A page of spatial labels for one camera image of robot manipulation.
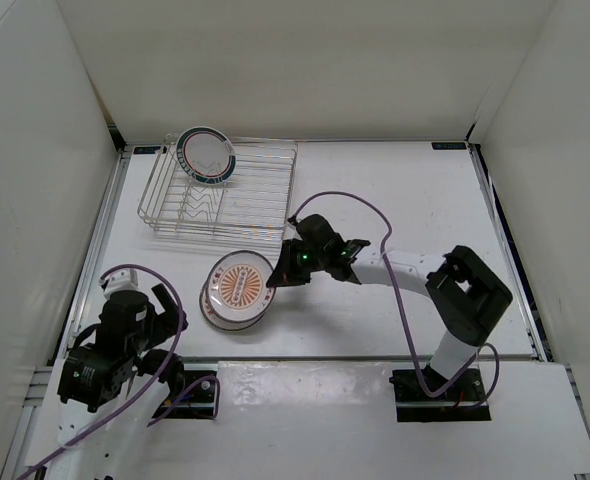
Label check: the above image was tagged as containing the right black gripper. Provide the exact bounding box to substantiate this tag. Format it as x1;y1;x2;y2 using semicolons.
267;239;327;288

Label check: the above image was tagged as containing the orange sunburst plate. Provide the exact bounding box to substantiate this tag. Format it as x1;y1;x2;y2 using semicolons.
199;281;271;332
205;250;275;324

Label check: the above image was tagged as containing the green rimmed plate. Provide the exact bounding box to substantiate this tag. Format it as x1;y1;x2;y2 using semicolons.
176;126;237;185

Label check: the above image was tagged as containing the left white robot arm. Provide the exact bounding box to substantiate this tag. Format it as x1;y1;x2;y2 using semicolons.
48;277;187;479

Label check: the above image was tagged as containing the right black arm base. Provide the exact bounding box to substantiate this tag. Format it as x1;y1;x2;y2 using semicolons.
389;368;491;423

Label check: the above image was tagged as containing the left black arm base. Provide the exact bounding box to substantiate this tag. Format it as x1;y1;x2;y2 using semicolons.
149;368;221;426

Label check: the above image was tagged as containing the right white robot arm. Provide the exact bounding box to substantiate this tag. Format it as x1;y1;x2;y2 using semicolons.
266;214;513;400

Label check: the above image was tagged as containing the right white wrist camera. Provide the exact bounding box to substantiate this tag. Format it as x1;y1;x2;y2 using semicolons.
285;215;301;240

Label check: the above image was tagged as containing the wire dish rack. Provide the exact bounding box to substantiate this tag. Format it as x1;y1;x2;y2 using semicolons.
137;134;298;243

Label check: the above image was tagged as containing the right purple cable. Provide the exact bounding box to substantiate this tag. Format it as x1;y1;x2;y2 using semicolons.
289;191;501;407

